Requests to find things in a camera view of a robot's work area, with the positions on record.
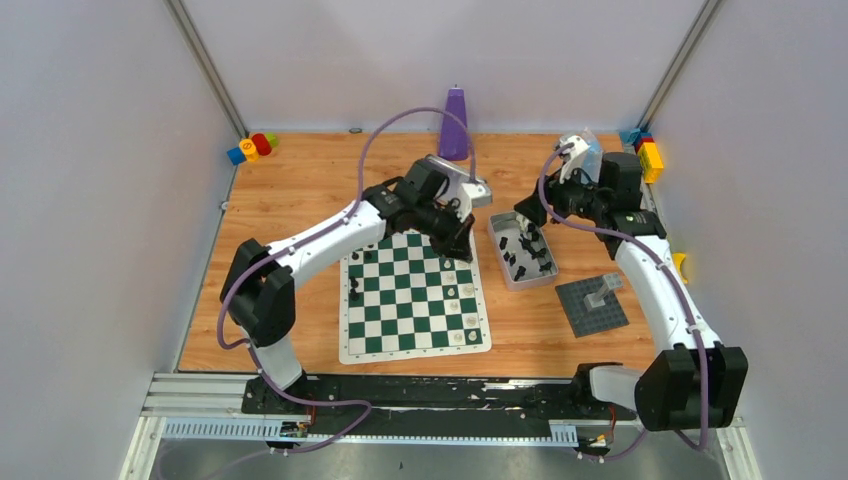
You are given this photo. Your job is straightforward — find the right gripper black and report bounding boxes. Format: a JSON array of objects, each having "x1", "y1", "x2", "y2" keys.
[{"x1": 514, "y1": 159, "x2": 608, "y2": 227}]

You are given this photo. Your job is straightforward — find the metal tin box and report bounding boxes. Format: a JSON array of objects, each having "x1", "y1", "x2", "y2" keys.
[{"x1": 488, "y1": 211, "x2": 559, "y2": 292}]

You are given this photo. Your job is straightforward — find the grey lego baseplate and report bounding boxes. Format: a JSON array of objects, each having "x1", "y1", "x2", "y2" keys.
[{"x1": 555, "y1": 273, "x2": 629, "y2": 338}]

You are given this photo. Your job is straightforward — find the metal tin lid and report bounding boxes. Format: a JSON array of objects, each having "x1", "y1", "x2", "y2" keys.
[{"x1": 424, "y1": 154, "x2": 493, "y2": 209}]

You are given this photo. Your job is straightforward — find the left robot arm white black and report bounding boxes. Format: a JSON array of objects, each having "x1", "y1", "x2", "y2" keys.
[{"x1": 219, "y1": 155, "x2": 492, "y2": 413}]

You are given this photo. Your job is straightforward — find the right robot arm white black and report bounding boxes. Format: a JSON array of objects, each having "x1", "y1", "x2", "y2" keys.
[{"x1": 515, "y1": 144, "x2": 748, "y2": 431}]

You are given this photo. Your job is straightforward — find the green white chess mat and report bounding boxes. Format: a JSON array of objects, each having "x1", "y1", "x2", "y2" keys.
[{"x1": 339, "y1": 231, "x2": 492, "y2": 365}]

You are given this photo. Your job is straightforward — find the black pawn on board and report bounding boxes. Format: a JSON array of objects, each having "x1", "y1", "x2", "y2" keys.
[{"x1": 348, "y1": 277, "x2": 361, "y2": 303}]

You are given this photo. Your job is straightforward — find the purple cone bottle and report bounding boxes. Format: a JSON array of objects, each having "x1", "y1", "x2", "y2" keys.
[{"x1": 438, "y1": 86, "x2": 469, "y2": 161}]

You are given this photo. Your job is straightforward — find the colourful block stack right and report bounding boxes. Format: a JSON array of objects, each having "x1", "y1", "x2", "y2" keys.
[{"x1": 618, "y1": 129, "x2": 665, "y2": 184}]

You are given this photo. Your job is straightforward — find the colourful block stack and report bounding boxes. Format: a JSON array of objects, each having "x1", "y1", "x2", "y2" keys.
[
  {"x1": 226, "y1": 133, "x2": 279, "y2": 166},
  {"x1": 618, "y1": 129, "x2": 665, "y2": 184}
]

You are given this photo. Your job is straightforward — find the yellow curved block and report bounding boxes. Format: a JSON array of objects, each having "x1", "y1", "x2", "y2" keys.
[{"x1": 672, "y1": 252, "x2": 689, "y2": 284}]

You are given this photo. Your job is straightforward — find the colourful block stack left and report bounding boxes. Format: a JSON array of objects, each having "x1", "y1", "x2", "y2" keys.
[{"x1": 226, "y1": 133, "x2": 279, "y2": 166}]

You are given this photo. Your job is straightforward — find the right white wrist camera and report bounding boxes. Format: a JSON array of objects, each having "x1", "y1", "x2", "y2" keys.
[{"x1": 557, "y1": 135, "x2": 590, "y2": 184}]

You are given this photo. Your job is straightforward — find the grey lego post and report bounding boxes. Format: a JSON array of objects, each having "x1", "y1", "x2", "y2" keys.
[{"x1": 584, "y1": 273, "x2": 623, "y2": 311}]

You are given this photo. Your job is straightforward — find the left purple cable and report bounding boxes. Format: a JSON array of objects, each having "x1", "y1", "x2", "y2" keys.
[{"x1": 216, "y1": 107, "x2": 478, "y2": 456}]

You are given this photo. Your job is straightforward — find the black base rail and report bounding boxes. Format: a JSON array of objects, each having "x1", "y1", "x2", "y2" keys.
[{"x1": 241, "y1": 374, "x2": 635, "y2": 438}]

